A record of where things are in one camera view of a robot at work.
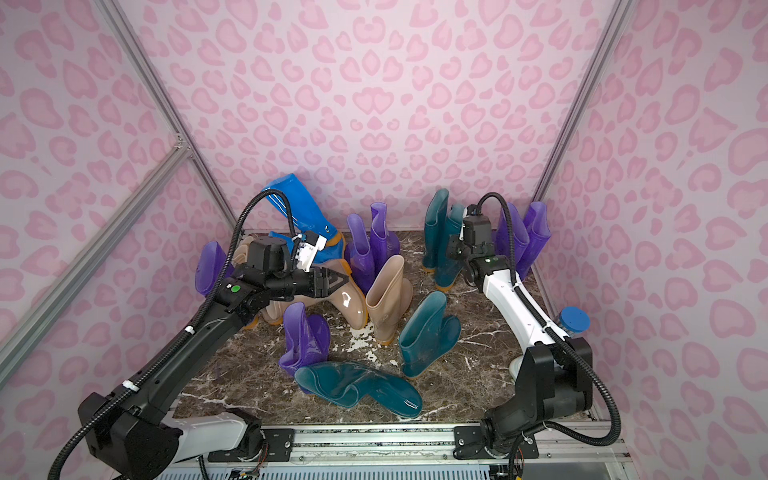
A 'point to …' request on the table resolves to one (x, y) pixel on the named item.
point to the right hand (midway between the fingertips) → (458, 237)
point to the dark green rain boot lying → (342, 384)
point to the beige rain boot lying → (345, 306)
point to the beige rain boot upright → (388, 298)
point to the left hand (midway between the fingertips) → (344, 277)
